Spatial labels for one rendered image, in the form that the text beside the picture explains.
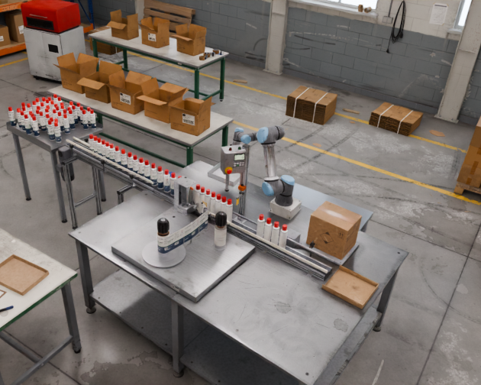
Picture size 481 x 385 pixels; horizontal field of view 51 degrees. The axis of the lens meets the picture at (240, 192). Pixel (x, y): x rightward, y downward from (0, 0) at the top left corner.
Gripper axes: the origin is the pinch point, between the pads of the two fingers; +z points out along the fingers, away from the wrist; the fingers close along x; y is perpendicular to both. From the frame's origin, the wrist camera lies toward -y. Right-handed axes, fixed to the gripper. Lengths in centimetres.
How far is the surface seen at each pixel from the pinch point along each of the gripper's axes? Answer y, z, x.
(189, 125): 97, -7, -55
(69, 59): 297, -30, -57
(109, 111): 200, 7, -40
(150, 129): 135, 8, -39
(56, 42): 459, -27, -162
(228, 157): -33, -27, 64
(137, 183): 60, 29, 51
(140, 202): 40, 36, 68
